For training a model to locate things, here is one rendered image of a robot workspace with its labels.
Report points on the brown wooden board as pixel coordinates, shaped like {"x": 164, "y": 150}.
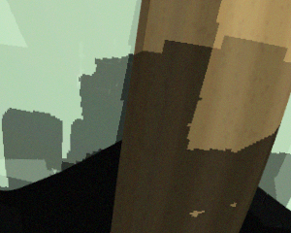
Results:
{"x": 211, "y": 81}

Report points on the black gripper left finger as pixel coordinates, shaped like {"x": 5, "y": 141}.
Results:
{"x": 77, "y": 200}

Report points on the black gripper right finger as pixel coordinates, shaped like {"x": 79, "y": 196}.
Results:
{"x": 266, "y": 215}

